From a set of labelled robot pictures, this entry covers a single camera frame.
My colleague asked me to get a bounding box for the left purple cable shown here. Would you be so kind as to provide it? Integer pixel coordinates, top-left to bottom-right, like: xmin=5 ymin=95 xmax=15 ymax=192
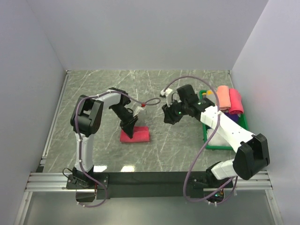
xmin=74 ymin=92 xmax=161 ymax=209

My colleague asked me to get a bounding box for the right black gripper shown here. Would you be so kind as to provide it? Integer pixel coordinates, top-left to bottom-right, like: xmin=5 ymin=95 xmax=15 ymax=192
xmin=162 ymin=98 xmax=188 ymax=125

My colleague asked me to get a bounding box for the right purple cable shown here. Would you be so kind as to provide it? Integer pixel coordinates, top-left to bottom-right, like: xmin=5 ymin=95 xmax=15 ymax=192
xmin=164 ymin=76 xmax=238 ymax=205

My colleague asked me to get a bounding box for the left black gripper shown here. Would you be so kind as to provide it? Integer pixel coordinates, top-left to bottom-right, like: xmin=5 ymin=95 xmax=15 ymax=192
xmin=111 ymin=104 xmax=138 ymax=138

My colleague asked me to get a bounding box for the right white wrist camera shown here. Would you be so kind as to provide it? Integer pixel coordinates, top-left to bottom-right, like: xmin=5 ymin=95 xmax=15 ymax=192
xmin=160 ymin=88 xmax=177 ymax=107

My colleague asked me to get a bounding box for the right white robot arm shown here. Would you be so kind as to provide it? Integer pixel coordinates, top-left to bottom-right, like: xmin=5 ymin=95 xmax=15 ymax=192
xmin=160 ymin=84 xmax=270 ymax=187

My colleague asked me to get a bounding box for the purple towel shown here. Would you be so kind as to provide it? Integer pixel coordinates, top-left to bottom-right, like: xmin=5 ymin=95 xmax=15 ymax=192
xmin=226 ymin=113 xmax=239 ymax=123

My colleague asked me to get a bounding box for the pink rolled towel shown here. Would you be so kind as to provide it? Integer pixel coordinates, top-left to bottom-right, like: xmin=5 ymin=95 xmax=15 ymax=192
xmin=229 ymin=88 xmax=244 ymax=114

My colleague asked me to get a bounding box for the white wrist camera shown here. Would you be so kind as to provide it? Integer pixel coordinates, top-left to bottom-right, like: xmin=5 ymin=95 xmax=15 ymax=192
xmin=160 ymin=88 xmax=177 ymax=107
xmin=133 ymin=105 xmax=145 ymax=116

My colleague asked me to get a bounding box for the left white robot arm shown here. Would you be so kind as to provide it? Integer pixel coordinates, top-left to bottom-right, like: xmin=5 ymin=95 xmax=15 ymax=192
xmin=70 ymin=88 xmax=138 ymax=188

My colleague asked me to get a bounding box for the black base beam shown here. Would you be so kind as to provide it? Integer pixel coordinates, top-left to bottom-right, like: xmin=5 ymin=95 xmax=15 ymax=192
xmin=66 ymin=171 xmax=236 ymax=203

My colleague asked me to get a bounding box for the orange rolled towel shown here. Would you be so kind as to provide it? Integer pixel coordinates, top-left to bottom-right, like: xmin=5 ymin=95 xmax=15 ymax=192
xmin=217 ymin=85 xmax=231 ymax=111

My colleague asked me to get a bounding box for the green plastic bin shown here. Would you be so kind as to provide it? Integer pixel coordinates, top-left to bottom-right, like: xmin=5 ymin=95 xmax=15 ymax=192
xmin=199 ymin=90 xmax=248 ymax=150

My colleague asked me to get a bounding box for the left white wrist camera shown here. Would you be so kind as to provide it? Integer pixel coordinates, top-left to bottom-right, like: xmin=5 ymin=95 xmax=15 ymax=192
xmin=133 ymin=105 xmax=145 ymax=116

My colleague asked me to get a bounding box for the red towel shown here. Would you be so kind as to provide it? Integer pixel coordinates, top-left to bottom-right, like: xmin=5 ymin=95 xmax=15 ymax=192
xmin=120 ymin=126 xmax=150 ymax=143

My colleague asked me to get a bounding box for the grey rolled towel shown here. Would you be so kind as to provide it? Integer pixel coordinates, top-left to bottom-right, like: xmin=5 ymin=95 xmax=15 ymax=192
xmin=206 ymin=90 xmax=215 ymax=101

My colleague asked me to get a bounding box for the aluminium rail frame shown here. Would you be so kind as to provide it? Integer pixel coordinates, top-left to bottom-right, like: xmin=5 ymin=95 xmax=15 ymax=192
xmin=14 ymin=171 xmax=284 ymax=225

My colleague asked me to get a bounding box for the purple cable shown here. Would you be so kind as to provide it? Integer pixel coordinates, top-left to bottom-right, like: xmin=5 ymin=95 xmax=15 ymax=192
xmin=74 ymin=92 xmax=161 ymax=209
xmin=164 ymin=76 xmax=238 ymax=205

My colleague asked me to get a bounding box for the white rolled towel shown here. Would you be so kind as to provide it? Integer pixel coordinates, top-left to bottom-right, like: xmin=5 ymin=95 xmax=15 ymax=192
xmin=206 ymin=128 xmax=230 ymax=147

